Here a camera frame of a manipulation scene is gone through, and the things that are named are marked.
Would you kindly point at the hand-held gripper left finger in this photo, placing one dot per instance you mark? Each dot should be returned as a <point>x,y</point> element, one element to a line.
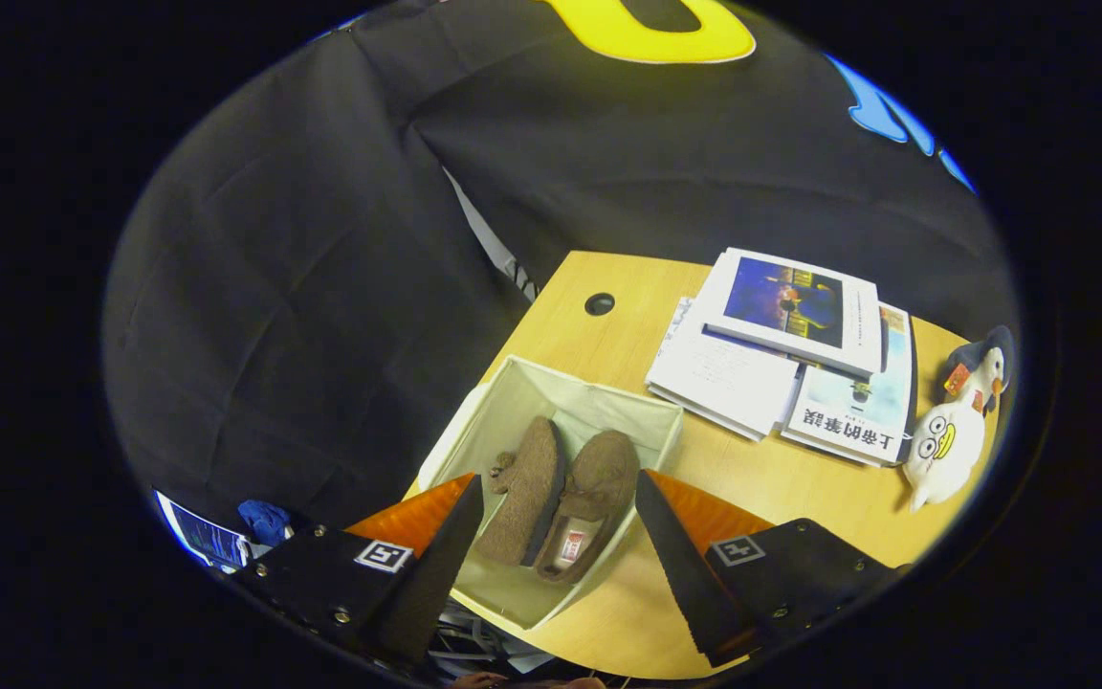
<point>436,584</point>

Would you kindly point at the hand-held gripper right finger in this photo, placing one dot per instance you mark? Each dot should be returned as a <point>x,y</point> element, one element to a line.
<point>685,584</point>

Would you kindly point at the brown fuzzy shoe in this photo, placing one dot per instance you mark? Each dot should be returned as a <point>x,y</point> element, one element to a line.
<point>599,478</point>
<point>527,488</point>

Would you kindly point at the pale green fabric storage box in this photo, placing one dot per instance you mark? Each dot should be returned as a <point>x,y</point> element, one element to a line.
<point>599,407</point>

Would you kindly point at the blue cloth item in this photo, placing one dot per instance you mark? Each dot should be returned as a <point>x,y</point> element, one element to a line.
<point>266,522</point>

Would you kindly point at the plain white book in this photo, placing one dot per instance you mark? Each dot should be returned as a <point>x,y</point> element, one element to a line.
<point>723,378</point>

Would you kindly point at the book with pale blue cover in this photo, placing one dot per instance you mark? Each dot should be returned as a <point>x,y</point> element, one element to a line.
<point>862,411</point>

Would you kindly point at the white duck plush toy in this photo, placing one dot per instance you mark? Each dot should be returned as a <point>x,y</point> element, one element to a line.
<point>943,455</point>

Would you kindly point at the black table grommet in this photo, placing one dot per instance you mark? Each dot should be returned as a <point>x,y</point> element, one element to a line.
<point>599,304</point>

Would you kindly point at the white book with night photo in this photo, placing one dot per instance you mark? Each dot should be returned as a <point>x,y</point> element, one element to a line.
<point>795,306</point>

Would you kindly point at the penguin plush toy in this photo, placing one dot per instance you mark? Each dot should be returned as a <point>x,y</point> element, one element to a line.
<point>981,368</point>

